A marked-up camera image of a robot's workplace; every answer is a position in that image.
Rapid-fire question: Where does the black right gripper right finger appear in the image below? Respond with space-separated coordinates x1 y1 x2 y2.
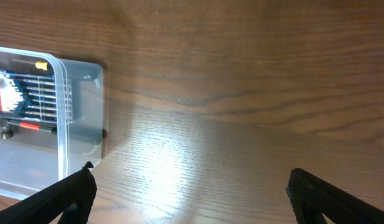
286 168 384 224

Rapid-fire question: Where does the claw hammer orange black handle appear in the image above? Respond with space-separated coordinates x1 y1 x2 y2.
0 118 57 139

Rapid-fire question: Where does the clear plastic container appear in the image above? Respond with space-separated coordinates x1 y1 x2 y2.
0 47 107 200

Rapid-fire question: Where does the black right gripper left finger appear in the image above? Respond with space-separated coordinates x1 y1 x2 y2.
0 161 97 224

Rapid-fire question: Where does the black yellow screwdriver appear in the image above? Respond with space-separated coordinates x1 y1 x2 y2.
12 59 51 71

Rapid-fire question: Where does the blue precision screwdriver set case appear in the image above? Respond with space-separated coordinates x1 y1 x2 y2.
0 70 73 123

